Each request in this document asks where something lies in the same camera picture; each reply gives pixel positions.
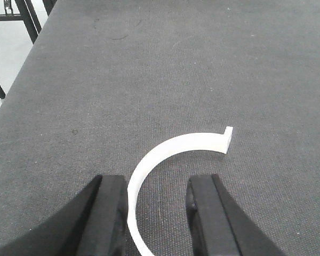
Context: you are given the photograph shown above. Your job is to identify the black table frame legs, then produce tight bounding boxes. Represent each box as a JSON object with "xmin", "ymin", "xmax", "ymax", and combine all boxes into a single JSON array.
[{"xmin": 0, "ymin": 0, "xmax": 57, "ymax": 100}]

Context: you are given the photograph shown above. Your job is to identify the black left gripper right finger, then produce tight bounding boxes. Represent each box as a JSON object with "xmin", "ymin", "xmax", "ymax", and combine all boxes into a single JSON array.
[{"xmin": 186, "ymin": 174, "xmax": 284, "ymax": 255}]

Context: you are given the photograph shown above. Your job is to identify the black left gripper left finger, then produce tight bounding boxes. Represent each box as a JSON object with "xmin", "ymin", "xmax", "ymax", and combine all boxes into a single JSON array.
[{"xmin": 0, "ymin": 175, "xmax": 128, "ymax": 255}]

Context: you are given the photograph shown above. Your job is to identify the white curved PVC pipe piece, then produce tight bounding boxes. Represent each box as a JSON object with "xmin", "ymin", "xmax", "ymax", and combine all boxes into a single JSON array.
[{"xmin": 127, "ymin": 126, "xmax": 233, "ymax": 255}]

